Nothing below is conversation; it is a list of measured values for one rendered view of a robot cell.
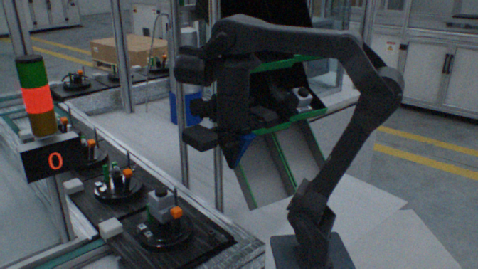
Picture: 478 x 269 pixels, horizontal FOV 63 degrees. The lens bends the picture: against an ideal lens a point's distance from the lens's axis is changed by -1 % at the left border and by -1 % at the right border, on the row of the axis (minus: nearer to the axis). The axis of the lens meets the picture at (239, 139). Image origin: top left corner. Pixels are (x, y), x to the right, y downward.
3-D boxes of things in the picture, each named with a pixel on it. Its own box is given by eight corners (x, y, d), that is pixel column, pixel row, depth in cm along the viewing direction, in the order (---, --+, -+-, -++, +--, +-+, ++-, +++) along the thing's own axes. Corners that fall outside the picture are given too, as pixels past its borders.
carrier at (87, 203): (177, 198, 113) (174, 161, 108) (97, 233, 99) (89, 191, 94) (137, 168, 130) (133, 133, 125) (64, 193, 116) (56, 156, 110)
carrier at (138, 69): (187, 73, 233) (186, 53, 228) (151, 81, 219) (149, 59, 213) (166, 66, 250) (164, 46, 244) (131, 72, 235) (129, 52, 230)
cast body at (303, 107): (308, 116, 107) (317, 97, 102) (295, 119, 105) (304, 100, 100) (291, 96, 111) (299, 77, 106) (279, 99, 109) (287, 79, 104)
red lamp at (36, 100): (57, 109, 78) (52, 85, 76) (30, 115, 75) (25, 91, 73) (49, 102, 82) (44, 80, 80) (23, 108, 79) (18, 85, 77)
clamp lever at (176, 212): (182, 234, 91) (183, 210, 87) (175, 238, 90) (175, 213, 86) (173, 225, 94) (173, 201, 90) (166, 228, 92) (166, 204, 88)
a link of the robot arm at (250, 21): (395, 95, 62) (408, 25, 57) (391, 112, 55) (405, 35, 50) (227, 71, 72) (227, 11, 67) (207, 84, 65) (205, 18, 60)
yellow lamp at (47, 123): (61, 132, 80) (57, 109, 78) (36, 139, 77) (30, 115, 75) (53, 124, 84) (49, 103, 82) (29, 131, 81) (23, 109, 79)
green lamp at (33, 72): (52, 85, 76) (47, 60, 74) (24, 90, 73) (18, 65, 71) (44, 80, 80) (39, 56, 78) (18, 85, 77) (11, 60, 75)
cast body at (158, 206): (178, 217, 93) (176, 192, 90) (162, 225, 90) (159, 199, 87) (160, 202, 99) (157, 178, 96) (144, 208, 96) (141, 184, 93)
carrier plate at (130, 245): (234, 243, 96) (234, 235, 95) (147, 292, 82) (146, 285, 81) (180, 201, 112) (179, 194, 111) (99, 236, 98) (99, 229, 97)
